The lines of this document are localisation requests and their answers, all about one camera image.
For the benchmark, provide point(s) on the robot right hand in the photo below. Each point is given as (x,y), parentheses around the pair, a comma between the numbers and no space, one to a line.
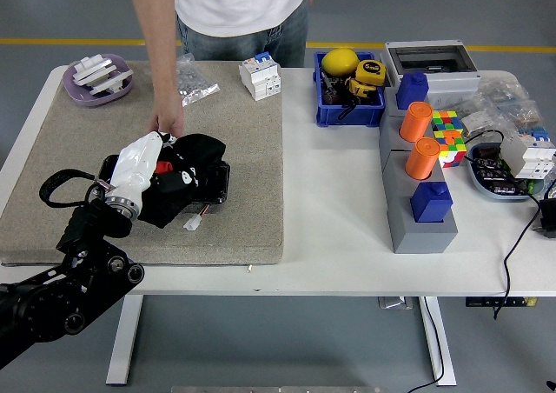
(551,384)

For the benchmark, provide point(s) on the person's right hand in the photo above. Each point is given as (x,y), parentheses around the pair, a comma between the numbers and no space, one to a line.
(167,117)

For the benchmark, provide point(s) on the person's right forearm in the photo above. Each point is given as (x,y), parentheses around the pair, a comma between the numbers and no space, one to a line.
(156,41)

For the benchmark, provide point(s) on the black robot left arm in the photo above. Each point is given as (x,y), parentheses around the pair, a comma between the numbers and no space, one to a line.
(43,306)

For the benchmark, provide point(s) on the black table control panel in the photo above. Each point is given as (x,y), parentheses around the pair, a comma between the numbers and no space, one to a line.
(478,301)

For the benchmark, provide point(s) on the clear bag of screws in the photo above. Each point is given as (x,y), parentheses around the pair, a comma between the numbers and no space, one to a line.
(195,84)

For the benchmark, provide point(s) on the white plastic clip piece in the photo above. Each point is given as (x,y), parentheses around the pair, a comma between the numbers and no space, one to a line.
(114,81)

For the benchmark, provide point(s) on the person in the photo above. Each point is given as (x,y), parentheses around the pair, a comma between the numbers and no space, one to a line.
(239,1)

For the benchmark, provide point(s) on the yellow lemon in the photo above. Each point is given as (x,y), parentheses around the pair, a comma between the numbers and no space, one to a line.
(339,62)

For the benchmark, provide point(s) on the grey-brown mat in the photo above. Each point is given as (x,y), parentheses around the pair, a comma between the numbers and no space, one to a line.
(239,149)

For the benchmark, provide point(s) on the yellow round tape measure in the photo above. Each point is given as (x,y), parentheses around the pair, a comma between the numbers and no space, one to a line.
(369,71)

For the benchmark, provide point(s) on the white blue circuit breaker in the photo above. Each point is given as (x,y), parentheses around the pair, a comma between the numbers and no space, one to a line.
(260,77)
(527,154)

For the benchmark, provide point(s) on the purple plastic tray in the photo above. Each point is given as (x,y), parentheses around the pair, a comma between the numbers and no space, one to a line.
(71,87)

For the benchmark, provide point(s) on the dark small tool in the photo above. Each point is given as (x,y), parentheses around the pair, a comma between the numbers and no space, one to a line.
(331,92)

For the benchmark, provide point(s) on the white table leg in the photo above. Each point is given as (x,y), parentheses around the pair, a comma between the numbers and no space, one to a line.
(449,373)
(123,345)

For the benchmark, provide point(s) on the yellow black tape measure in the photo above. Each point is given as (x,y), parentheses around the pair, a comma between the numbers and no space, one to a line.
(360,88)

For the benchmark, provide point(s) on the blue plastic bin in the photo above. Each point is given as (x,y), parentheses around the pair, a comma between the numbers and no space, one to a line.
(347,115)

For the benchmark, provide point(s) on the blue block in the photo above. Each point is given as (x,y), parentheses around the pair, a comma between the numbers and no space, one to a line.
(430,206)
(410,91)

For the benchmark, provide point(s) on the black power adapter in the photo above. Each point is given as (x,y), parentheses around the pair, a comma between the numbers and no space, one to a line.
(548,219)

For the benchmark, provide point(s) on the orange cylinder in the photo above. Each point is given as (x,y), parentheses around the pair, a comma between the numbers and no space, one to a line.
(421,160)
(415,123)

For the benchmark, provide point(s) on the colourful puzzle cube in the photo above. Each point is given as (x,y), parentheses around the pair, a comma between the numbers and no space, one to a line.
(445,121)
(452,149)

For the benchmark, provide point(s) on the grey peg holder base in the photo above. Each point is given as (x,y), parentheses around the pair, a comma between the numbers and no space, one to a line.
(417,238)

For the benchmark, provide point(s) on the blue-grey tray of electronics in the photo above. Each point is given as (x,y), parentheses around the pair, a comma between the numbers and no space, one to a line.
(482,188)

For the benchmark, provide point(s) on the clear bag of small parts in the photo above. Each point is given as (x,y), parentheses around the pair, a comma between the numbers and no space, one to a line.
(504,95)

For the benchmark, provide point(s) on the grey electrical enclosure box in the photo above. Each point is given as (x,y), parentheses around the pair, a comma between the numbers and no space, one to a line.
(452,84)

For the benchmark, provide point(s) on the silver metal bracket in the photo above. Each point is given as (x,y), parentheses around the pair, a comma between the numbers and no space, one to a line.
(393,302)

